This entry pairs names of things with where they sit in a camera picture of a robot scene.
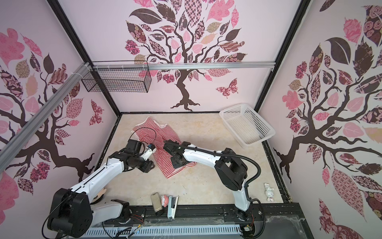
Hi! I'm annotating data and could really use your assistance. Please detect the small pink toy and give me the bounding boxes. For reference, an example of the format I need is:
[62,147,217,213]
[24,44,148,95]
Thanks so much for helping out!
[161,195,169,208]

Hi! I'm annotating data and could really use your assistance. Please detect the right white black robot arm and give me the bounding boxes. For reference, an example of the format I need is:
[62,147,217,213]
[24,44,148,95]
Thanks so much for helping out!
[163,140,261,220]

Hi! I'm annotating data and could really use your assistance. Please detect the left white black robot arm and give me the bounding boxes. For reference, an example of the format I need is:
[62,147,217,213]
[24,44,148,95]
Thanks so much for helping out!
[44,139,156,238]

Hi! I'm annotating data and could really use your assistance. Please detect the aluminium rail back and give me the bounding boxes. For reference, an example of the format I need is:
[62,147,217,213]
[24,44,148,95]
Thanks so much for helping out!
[93,61,276,70]

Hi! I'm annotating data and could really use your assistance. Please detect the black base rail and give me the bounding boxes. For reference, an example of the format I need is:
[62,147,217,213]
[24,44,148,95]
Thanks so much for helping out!
[104,203,304,225]

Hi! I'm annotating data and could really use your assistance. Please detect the small white bunny figure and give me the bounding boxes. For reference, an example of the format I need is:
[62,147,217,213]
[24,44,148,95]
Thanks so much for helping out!
[264,183,274,202]

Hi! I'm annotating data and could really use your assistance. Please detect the aluminium rail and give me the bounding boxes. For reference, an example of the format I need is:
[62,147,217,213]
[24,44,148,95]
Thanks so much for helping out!
[93,61,276,70]
[1,62,92,172]

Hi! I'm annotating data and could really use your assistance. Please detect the plush doll head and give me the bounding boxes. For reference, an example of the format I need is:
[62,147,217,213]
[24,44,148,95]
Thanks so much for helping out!
[91,188,107,205]

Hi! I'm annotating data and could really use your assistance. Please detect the black wire basket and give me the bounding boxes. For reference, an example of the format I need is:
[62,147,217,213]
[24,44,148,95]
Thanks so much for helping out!
[82,60,152,93]

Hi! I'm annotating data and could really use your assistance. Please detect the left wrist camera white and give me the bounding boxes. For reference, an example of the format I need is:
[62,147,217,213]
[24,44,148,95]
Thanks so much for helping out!
[141,144,156,161]

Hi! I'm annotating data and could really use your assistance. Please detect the tan rectangular block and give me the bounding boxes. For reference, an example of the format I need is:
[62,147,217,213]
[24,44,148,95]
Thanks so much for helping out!
[150,193,163,213]

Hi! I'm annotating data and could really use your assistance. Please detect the white plastic mesh basket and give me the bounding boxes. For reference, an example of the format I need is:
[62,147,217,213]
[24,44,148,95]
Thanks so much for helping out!
[219,104,276,148]

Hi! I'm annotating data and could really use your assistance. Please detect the red white striped tank top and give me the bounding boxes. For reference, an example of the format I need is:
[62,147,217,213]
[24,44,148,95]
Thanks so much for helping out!
[132,117,197,179]

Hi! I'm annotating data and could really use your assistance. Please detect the aluminium rail left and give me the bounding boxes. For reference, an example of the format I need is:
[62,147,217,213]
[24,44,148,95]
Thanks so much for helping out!
[1,62,92,172]

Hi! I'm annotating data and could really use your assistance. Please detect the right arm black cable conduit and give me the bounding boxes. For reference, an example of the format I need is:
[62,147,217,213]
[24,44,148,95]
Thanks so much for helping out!
[163,139,266,238]

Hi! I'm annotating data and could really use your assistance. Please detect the white slotted cable duct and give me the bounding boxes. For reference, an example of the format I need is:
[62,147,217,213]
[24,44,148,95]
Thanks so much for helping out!
[81,225,241,239]

